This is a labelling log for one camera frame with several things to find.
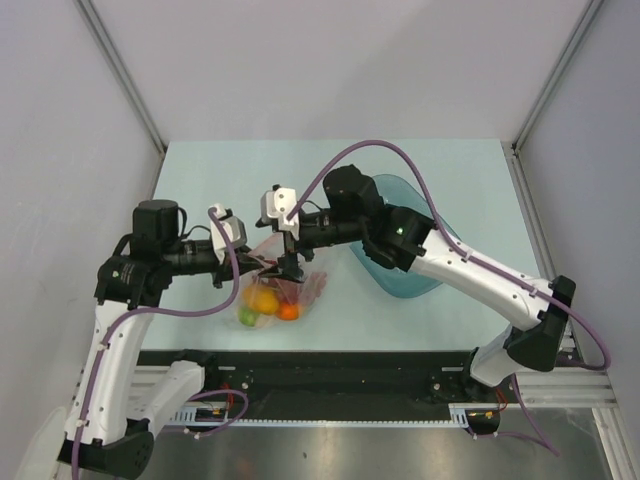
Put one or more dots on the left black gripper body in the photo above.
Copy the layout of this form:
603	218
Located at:
210	263

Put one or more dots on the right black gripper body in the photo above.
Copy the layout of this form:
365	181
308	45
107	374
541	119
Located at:
310	237

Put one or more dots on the purple toy grapes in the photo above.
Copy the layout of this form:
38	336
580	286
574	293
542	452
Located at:
304	293

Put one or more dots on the yellow toy lemon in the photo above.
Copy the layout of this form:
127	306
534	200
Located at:
261	299

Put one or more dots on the clear pink zip top bag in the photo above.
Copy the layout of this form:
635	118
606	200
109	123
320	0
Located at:
324	261

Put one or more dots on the green orange toy mango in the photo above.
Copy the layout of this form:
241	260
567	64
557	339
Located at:
253	318

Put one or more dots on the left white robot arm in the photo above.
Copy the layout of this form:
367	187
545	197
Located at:
104	433

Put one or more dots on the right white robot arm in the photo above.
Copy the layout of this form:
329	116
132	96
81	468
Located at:
536	308

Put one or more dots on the teal plastic tray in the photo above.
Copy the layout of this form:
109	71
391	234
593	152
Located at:
393	240

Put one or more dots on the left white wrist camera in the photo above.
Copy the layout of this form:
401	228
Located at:
222	220

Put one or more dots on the left white cable duct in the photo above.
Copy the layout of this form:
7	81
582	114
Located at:
198	415

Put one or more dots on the white cable duct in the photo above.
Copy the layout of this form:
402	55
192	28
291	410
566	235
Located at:
198	415
479	413

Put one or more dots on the right white cable duct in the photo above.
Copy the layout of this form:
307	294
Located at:
479	413

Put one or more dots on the aluminium frame rail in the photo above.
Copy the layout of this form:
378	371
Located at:
569	388

